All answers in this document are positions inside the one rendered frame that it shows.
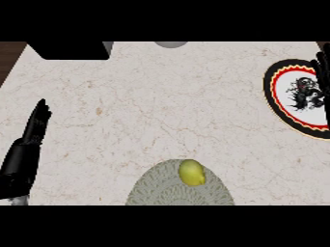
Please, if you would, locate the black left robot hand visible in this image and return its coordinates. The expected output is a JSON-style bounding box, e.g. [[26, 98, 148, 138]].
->
[[0, 97, 54, 201]]

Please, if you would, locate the white plate with black rim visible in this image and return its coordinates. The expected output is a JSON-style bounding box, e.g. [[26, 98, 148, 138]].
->
[[262, 58, 330, 141]]

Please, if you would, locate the grey woven round placemat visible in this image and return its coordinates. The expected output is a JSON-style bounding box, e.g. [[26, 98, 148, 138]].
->
[[125, 158, 235, 206]]

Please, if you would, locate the yellow-green cupcake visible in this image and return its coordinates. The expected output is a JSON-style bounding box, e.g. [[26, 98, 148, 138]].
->
[[178, 158, 207, 187]]

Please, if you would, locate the black box appliance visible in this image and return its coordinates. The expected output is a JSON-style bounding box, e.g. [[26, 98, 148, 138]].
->
[[24, 41, 114, 61]]

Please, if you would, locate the grey round object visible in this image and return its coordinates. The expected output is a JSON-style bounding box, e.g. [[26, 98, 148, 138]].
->
[[153, 41, 188, 49]]

